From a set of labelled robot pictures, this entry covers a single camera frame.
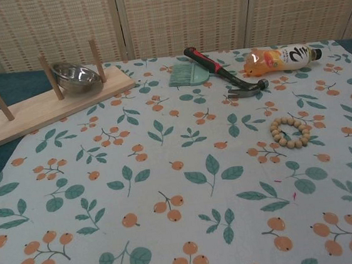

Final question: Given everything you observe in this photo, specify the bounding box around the mint green brush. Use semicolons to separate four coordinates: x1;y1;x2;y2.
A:
165;57;210;88

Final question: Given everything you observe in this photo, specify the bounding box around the stainless steel bowl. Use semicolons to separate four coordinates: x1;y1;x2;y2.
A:
50;58;104;99

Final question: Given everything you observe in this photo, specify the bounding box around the red black claw hammer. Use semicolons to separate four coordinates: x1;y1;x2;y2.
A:
183;39;271;105

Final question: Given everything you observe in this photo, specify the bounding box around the orange juice bottle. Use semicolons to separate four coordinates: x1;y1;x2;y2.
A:
242;42;324;80

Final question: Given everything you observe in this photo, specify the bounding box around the bamboo folding screen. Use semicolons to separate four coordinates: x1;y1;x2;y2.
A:
0;0;352;85

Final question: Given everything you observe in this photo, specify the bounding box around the wooden peg rack board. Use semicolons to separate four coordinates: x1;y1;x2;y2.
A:
0;35;142;149

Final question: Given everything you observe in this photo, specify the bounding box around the leaf and berry tablecloth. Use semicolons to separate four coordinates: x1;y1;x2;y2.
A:
0;36;352;264

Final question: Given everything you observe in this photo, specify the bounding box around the wooden bead bracelet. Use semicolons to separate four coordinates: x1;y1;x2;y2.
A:
268;114;314;152

